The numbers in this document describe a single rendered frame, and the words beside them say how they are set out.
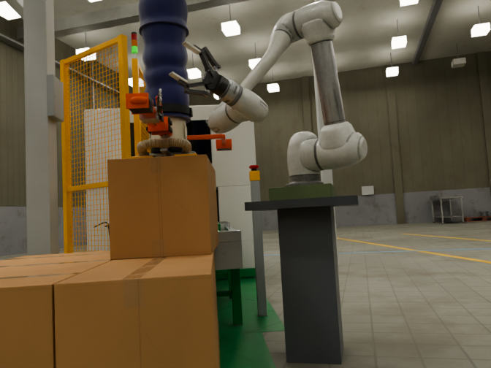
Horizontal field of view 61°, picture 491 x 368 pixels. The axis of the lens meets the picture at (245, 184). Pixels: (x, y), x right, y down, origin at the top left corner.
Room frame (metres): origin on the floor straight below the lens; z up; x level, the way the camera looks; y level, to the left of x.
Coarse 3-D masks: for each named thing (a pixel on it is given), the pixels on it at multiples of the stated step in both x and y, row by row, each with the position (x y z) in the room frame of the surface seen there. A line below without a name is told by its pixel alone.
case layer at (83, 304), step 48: (0, 288) 1.06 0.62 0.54; (48, 288) 1.07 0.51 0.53; (96, 288) 1.07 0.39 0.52; (144, 288) 1.08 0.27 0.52; (192, 288) 1.09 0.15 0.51; (0, 336) 1.06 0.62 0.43; (48, 336) 1.06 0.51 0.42; (96, 336) 1.07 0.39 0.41; (144, 336) 1.08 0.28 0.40; (192, 336) 1.09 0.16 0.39
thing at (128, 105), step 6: (126, 96) 1.34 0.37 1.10; (132, 96) 1.34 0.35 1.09; (144, 96) 1.34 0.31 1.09; (150, 96) 1.37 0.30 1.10; (126, 102) 1.34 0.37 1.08; (150, 102) 1.37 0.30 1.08; (126, 108) 1.34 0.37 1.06; (132, 108) 1.34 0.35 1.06; (138, 108) 1.34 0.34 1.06; (144, 108) 1.35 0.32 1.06; (150, 108) 1.36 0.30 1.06; (132, 114) 1.42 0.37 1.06; (138, 114) 1.42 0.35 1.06
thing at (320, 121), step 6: (318, 96) 5.25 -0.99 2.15; (318, 102) 5.25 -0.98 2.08; (318, 108) 5.26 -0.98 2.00; (318, 114) 5.28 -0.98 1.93; (318, 120) 5.31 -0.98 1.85; (318, 126) 5.33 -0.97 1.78; (318, 132) 5.35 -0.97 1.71; (318, 138) 5.37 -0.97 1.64; (324, 174) 5.25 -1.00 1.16; (330, 174) 5.26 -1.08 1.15; (324, 180) 5.25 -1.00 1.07; (330, 180) 5.26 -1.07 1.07; (336, 234) 5.26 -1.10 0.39; (336, 240) 5.26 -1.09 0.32; (336, 246) 5.26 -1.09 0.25
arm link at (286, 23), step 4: (292, 12) 1.87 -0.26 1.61; (284, 16) 1.92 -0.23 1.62; (288, 16) 1.87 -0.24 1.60; (292, 16) 1.85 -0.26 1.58; (280, 20) 1.91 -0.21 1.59; (284, 20) 1.88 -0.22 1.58; (288, 20) 1.86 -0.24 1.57; (292, 20) 1.85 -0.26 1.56; (276, 24) 1.91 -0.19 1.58; (280, 24) 1.88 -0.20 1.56; (284, 24) 1.87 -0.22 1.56; (288, 24) 1.86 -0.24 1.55; (292, 24) 1.86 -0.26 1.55; (276, 28) 1.88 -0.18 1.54; (280, 28) 1.87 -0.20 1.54; (284, 28) 1.87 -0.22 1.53; (288, 28) 1.87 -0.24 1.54; (292, 28) 1.86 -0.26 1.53; (272, 32) 1.90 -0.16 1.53; (288, 32) 1.87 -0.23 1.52; (292, 32) 1.88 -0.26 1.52; (296, 32) 1.87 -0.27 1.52; (292, 36) 1.89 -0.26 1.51; (296, 36) 1.89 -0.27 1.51; (292, 40) 1.92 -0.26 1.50; (296, 40) 1.92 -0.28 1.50
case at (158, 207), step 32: (128, 160) 1.67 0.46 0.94; (160, 160) 1.67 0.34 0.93; (192, 160) 1.67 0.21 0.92; (128, 192) 1.67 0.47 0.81; (160, 192) 1.67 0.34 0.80; (192, 192) 1.67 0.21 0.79; (128, 224) 1.67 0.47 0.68; (160, 224) 1.67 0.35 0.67; (192, 224) 1.67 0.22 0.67; (128, 256) 1.67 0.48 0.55; (160, 256) 1.67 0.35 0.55
